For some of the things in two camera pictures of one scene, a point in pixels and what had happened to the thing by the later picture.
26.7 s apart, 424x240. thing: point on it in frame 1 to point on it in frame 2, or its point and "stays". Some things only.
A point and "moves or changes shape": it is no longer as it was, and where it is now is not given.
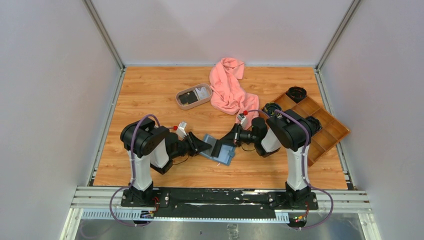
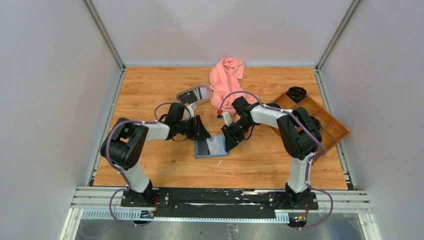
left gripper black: x=196 y=145 to x=199 y=131
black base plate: x=219 y=203 stays
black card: x=189 y=97 stays
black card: x=217 y=148 moves or changes shape
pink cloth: x=227 y=94 stays
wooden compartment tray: x=331 y=132 stays
